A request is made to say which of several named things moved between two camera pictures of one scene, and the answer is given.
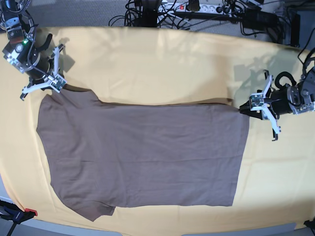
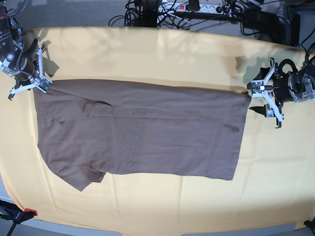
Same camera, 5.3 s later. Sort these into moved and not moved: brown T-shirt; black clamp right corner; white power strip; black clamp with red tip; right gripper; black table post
Moved: brown T-shirt; right gripper
Not moved: black clamp right corner; white power strip; black table post; black clamp with red tip
